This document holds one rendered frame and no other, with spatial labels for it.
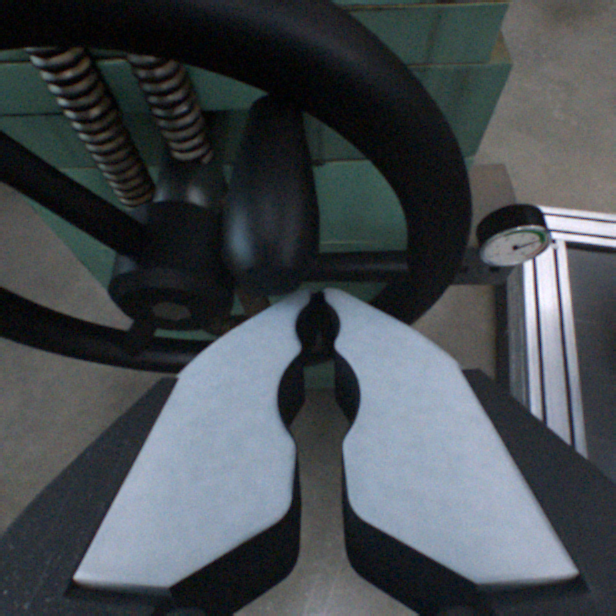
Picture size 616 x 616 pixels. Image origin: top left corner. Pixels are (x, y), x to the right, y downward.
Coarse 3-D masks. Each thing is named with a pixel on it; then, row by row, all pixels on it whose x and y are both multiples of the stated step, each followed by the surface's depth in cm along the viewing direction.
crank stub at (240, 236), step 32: (256, 128) 11; (288, 128) 11; (256, 160) 11; (288, 160) 11; (256, 192) 10; (288, 192) 10; (224, 224) 10; (256, 224) 10; (288, 224) 10; (224, 256) 10; (256, 256) 10; (288, 256) 10; (256, 288) 10; (288, 288) 10
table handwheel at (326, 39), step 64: (0, 0) 10; (64, 0) 10; (128, 0) 10; (192, 0) 10; (256, 0) 10; (320, 0) 11; (192, 64) 11; (256, 64) 11; (320, 64) 11; (384, 64) 12; (384, 128) 13; (448, 128) 14; (64, 192) 17; (192, 192) 22; (448, 192) 16; (128, 256) 19; (192, 256) 19; (320, 256) 22; (384, 256) 22; (448, 256) 19; (0, 320) 25; (64, 320) 29; (192, 320) 22
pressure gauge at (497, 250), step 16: (512, 208) 39; (528, 208) 38; (480, 224) 41; (496, 224) 39; (512, 224) 38; (528, 224) 38; (544, 224) 38; (480, 240) 41; (496, 240) 39; (512, 240) 39; (528, 240) 39; (544, 240) 39; (480, 256) 41; (496, 256) 42; (512, 256) 42; (528, 256) 42
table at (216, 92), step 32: (352, 0) 27; (384, 0) 27; (416, 0) 27; (448, 0) 27; (480, 0) 27; (0, 64) 21; (96, 64) 21; (128, 64) 21; (0, 96) 22; (32, 96) 22; (128, 96) 22; (224, 96) 22; (256, 96) 22
